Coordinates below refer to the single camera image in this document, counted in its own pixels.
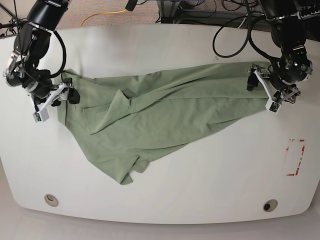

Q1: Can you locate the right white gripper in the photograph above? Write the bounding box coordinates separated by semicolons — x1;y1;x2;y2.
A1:
28;77;80;123

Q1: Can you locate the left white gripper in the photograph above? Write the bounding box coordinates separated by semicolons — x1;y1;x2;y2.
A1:
246;63;301;114

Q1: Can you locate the green T-shirt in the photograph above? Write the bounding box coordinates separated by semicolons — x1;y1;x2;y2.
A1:
57;62;268;185

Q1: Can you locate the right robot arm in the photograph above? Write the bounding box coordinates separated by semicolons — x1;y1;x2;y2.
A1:
3;0;80;122

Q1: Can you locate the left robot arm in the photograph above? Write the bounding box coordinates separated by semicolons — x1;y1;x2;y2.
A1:
246;0;313;113

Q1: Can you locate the red tape rectangle marking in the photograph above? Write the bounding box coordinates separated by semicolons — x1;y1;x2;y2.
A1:
283;139;306;177

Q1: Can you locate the left table cable grommet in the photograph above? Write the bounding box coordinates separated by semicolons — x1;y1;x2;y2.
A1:
44;194;59;207

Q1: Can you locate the table cable grommet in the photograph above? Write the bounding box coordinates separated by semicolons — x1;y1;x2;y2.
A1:
44;194;59;207
263;199;278;213

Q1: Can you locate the yellow cable on floor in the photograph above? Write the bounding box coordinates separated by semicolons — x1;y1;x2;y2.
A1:
79;8;127;28

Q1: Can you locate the aluminium frame with cables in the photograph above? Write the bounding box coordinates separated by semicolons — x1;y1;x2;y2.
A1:
155;0;263;26

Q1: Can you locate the right table cable grommet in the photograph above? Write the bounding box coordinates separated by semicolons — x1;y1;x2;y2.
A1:
263;199;278;213

